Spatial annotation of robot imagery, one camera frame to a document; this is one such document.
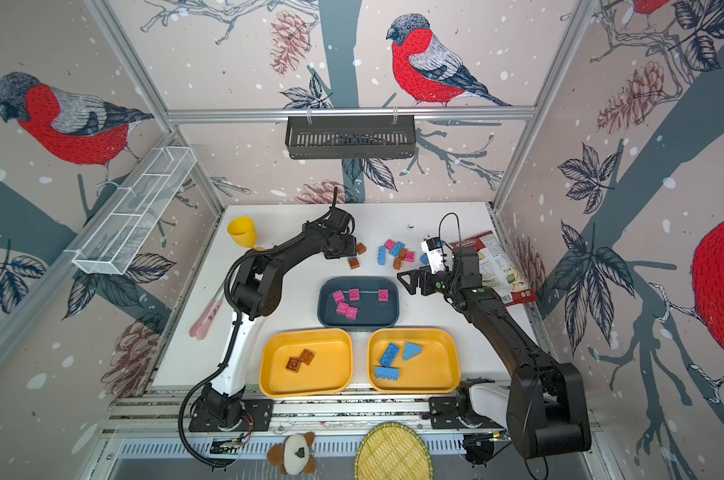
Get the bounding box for brown lego brick group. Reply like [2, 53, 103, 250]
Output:
[393, 248, 408, 270]

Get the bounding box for blue lego brick group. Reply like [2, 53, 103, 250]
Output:
[389, 242, 405, 257]

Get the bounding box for blue sloped lego brick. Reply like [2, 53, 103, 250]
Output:
[402, 342, 423, 361]

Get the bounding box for large blue lego brick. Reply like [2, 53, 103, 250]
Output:
[380, 343, 400, 368]

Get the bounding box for blue long lego brick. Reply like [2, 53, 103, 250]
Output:
[374, 366, 400, 381]

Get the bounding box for brown lego brick front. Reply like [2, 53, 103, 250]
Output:
[299, 349, 315, 365]

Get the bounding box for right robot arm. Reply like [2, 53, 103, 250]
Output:
[397, 247, 592, 459]

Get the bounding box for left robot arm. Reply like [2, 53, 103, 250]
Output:
[188, 206, 357, 432]

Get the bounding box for snack package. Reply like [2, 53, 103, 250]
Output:
[451, 231, 538, 305]

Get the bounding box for dark teal tray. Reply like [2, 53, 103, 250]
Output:
[317, 276, 400, 331]

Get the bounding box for right yellow tray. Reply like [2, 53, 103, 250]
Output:
[367, 328, 461, 394]

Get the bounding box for yellow tray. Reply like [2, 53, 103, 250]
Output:
[367, 328, 461, 394]
[259, 328, 354, 398]

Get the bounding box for yellow plastic goblet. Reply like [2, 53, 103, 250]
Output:
[227, 217, 264, 251]

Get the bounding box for black hanging basket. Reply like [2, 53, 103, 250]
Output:
[285, 115, 417, 160]

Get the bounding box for left yellow tray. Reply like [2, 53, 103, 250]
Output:
[259, 328, 354, 398]

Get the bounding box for pink tongs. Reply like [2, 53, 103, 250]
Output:
[189, 284, 224, 341]

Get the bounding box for woven bamboo plate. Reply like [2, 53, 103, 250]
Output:
[354, 422, 434, 480]

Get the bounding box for plush toy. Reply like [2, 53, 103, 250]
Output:
[267, 432, 317, 476]

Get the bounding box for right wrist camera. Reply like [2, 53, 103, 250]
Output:
[421, 237, 446, 274]

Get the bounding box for white wire basket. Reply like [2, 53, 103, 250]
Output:
[73, 146, 197, 275]

